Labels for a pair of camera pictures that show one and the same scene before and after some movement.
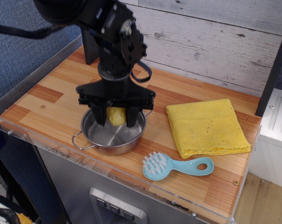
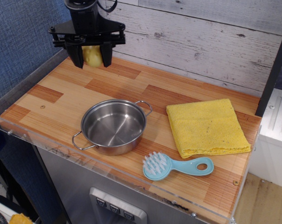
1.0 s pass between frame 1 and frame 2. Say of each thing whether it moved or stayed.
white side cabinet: stayed
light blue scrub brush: stayed
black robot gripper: moved
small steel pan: stayed
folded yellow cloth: stayed
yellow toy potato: moved
